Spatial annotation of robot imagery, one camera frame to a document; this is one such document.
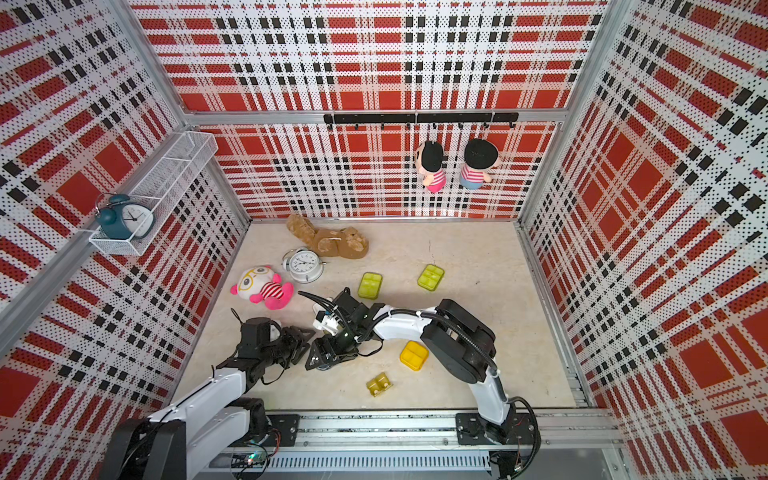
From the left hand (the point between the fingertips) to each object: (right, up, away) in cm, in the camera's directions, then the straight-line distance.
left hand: (319, 335), depth 88 cm
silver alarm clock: (-9, +20, +13) cm, 26 cm away
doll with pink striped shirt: (+34, +55, +8) cm, 65 cm away
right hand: (+4, -5, -10) cm, 12 cm away
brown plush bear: (+6, +28, +13) cm, 32 cm away
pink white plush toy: (-19, +14, +6) cm, 25 cm away
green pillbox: (+35, +16, +14) cm, 41 cm away
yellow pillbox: (+29, -5, -2) cm, 29 cm away
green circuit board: (-10, -24, -19) cm, 32 cm away
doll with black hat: (+50, +55, +5) cm, 74 cm away
